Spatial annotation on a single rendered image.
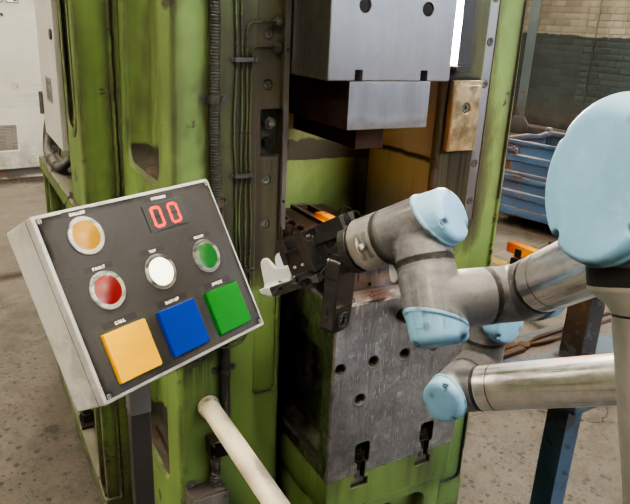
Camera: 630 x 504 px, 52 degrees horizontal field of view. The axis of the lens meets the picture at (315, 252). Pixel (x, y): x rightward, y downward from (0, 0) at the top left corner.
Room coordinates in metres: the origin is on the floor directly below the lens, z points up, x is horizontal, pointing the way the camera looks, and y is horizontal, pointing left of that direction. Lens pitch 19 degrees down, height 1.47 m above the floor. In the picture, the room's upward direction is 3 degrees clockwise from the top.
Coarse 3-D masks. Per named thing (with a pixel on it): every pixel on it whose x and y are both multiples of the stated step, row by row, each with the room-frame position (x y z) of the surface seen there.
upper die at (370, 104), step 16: (304, 80) 1.45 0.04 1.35; (320, 80) 1.39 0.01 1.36; (304, 96) 1.45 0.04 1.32; (320, 96) 1.38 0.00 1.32; (336, 96) 1.33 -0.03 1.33; (352, 96) 1.29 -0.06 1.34; (368, 96) 1.31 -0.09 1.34; (384, 96) 1.33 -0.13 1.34; (400, 96) 1.35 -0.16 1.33; (416, 96) 1.37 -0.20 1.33; (304, 112) 1.44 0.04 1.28; (320, 112) 1.38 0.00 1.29; (336, 112) 1.33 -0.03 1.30; (352, 112) 1.29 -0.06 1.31; (368, 112) 1.31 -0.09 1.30; (384, 112) 1.33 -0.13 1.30; (400, 112) 1.35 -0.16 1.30; (416, 112) 1.37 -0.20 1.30; (352, 128) 1.30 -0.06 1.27; (368, 128) 1.31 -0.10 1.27; (384, 128) 1.33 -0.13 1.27
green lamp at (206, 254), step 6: (198, 246) 1.02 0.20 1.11; (204, 246) 1.03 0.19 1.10; (210, 246) 1.04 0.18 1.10; (198, 252) 1.01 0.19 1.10; (204, 252) 1.02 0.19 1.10; (210, 252) 1.03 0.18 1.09; (216, 252) 1.04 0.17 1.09; (198, 258) 1.00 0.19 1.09; (204, 258) 1.01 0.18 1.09; (210, 258) 1.02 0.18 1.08; (216, 258) 1.03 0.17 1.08; (204, 264) 1.01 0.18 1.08; (210, 264) 1.02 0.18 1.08
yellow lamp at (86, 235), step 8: (80, 224) 0.88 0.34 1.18; (88, 224) 0.89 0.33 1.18; (72, 232) 0.87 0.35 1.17; (80, 232) 0.88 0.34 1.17; (88, 232) 0.88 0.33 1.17; (96, 232) 0.90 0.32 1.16; (80, 240) 0.87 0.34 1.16; (88, 240) 0.88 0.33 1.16; (96, 240) 0.89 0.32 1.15; (88, 248) 0.87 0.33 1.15
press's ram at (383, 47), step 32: (320, 0) 1.30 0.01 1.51; (352, 0) 1.29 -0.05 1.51; (384, 0) 1.32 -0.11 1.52; (416, 0) 1.36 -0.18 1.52; (448, 0) 1.40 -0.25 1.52; (320, 32) 1.29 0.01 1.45; (352, 32) 1.29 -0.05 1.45; (384, 32) 1.32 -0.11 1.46; (416, 32) 1.36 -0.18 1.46; (448, 32) 1.40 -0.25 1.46; (320, 64) 1.29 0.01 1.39; (352, 64) 1.29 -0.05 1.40; (384, 64) 1.33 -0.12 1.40; (416, 64) 1.37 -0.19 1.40; (448, 64) 1.41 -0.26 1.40
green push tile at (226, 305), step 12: (216, 288) 0.99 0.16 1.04; (228, 288) 1.01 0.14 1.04; (216, 300) 0.98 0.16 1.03; (228, 300) 1.00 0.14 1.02; (240, 300) 1.02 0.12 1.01; (216, 312) 0.97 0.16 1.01; (228, 312) 0.98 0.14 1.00; (240, 312) 1.00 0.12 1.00; (216, 324) 0.96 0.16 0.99; (228, 324) 0.97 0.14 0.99; (240, 324) 0.99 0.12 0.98
